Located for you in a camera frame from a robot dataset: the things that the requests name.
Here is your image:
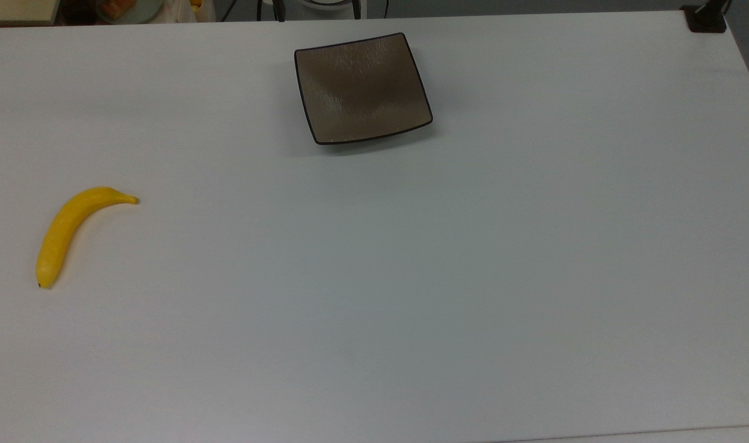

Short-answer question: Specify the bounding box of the yellow banana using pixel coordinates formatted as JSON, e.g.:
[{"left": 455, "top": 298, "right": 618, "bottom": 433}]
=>
[{"left": 36, "top": 186, "right": 140, "bottom": 290}]

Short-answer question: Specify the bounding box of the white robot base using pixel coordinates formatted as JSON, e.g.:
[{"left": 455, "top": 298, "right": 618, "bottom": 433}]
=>
[{"left": 256, "top": 0, "right": 369, "bottom": 22}]

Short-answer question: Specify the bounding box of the square brown ceramic plate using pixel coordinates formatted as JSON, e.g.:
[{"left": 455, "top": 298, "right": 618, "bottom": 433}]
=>
[{"left": 294, "top": 33, "right": 434, "bottom": 146}]

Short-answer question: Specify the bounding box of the white plastic bag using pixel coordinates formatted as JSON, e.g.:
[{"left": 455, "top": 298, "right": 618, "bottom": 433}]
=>
[{"left": 155, "top": 0, "right": 218, "bottom": 24}]

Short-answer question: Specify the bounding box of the grey round bowl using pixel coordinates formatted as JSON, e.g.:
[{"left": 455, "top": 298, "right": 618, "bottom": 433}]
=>
[{"left": 95, "top": 0, "right": 164, "bottom": 25}]

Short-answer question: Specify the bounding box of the beige wooden board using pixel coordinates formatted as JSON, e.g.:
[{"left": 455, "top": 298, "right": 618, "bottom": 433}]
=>
[{"left": 0, "top": 0, "right": 61, "bottom": 26}]

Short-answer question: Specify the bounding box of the black clamp mount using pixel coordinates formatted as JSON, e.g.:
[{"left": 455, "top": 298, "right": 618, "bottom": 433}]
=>
[{"left": 681, "top": 0, "right": 733, "bottom": 34}]

